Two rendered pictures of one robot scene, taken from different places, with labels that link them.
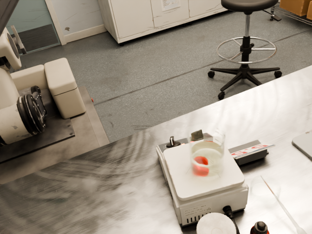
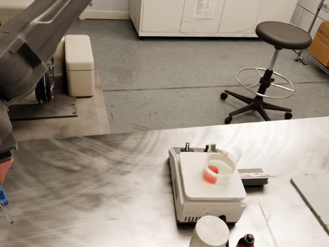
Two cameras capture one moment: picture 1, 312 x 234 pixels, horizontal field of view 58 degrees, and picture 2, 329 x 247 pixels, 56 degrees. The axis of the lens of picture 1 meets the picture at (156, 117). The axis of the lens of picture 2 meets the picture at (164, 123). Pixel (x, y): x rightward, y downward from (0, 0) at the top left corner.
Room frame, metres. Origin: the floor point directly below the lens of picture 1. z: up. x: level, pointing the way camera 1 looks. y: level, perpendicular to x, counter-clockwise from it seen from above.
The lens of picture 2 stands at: (-0.08, 0.07, 1.29)
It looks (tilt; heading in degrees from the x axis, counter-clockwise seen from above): 39 degrees down; 356
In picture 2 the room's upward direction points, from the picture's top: 9 degrees clockwise
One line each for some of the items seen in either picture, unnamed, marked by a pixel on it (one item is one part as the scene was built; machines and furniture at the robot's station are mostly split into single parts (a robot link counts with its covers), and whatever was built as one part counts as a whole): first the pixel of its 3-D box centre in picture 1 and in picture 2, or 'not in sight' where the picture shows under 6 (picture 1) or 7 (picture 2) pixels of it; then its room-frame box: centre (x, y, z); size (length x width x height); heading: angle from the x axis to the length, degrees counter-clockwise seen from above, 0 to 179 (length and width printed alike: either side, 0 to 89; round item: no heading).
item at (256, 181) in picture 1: (264, 189); (257, 211); (0.31, -0.18, 0.76); 0.06 x 0.06 x 0.02
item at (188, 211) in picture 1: (197, 170); (203, 179); (0.36, -0.06, 0.79); 0.22 x 0.13 x 0.08; 6
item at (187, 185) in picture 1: (201, 165); (210, 174); (0.34, -0.07, 0.83); 0.12 x 0.12 x 0.01; 6
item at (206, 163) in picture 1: (207, 152); (221, 164); (0.33, -0.08, 0.88); 0.07 x 0.06 x 0.08; 22
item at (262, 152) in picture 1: (247, 148); (251, 173); (0.41, -0.18, 0.77); 0.09 x 0.06 x 0.04; 100
